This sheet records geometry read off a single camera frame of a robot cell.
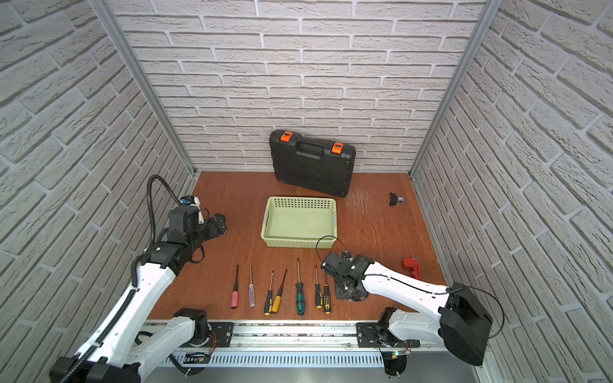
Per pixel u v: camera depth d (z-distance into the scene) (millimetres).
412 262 894
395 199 1076
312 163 949
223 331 741
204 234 674
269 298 796
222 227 710
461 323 406
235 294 811
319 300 793
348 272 576
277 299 794
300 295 795
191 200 672
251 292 812
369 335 739
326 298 798
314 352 719
